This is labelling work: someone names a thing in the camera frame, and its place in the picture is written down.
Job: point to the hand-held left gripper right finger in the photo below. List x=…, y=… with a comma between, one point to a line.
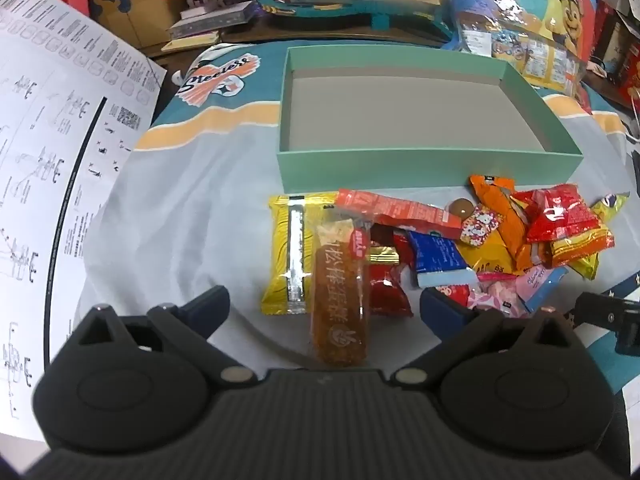
x=442, y=307

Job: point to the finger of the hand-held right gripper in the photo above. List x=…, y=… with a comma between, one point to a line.
x=607, y=317

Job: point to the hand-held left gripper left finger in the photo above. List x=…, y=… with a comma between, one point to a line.
x=207, y=305

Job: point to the small red patterned packet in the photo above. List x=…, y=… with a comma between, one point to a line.
x=452, y=294

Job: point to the blue snack packet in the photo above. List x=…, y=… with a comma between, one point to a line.
x=437, y=257

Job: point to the pink patterned snack packet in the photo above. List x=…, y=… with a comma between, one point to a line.
x=492, y=297

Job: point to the shiny red foil packet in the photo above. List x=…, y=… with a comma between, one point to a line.
x=387, y=290

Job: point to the light pink snack packet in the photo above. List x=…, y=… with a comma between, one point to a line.
x=542, y=282

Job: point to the orange and yellow snack packet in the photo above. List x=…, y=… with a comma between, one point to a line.
x=582, y=245

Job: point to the small gold brown packet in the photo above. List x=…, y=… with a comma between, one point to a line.
x=382, y=256

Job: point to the yellow packet with silver seam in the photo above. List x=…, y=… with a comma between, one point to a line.
x=280, y=255

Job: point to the small cartoon cat packet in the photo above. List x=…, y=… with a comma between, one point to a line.
x=480, y=227

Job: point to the long clear brown snack packet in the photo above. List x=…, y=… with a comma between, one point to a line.
x=340, y=310

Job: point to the long orange-red snack packet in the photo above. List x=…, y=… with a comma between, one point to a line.
x=395, y=210

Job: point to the red snack packet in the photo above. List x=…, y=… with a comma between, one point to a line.
x=562, y=215

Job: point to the gold foil snack packet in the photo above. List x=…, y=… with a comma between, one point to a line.
x=612, y=205

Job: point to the mint green cardboard box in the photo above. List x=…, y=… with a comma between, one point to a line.
x=400, y=170

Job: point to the printed instruction paper sheet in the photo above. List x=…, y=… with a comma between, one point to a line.
x=50, y=110

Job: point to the red printed box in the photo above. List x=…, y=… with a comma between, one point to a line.
x=617, y=45

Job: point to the stack of grey boxes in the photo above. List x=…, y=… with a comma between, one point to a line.
x=210, y=17

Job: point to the cartoon dog foil bag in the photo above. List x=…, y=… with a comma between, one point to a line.
x=530, y=20

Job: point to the cardboard box with blue print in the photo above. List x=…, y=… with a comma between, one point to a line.
x=130, y=10

